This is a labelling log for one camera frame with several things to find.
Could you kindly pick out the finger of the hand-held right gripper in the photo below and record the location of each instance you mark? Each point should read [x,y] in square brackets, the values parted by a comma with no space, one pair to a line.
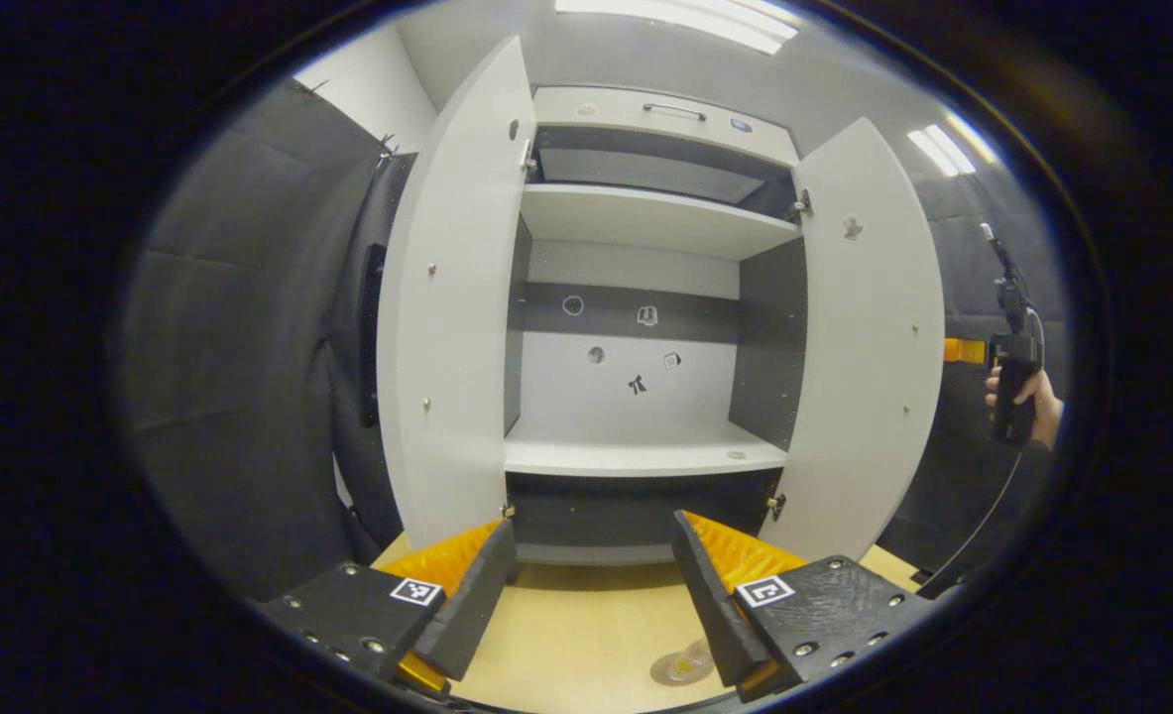
[963,349]

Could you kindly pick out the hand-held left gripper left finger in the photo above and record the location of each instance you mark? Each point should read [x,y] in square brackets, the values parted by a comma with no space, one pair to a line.
[472,605]

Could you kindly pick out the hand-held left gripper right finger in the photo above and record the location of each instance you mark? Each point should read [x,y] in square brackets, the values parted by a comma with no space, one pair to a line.
[715,605]

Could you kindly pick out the clear plastic bottle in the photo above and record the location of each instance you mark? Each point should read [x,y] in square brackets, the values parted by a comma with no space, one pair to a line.
[685,666]

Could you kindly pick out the grey cabinet door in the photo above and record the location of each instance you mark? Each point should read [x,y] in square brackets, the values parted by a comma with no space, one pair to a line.
[864,377]
[447,327]

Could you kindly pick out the grey cabinet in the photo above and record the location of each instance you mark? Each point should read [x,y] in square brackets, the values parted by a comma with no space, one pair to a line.
[645,213]

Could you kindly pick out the grey cabinet drawer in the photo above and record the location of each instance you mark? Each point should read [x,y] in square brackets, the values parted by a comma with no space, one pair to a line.
[606,114]

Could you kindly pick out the ceiling light panel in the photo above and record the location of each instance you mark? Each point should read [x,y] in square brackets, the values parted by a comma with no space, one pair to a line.
[948,149]

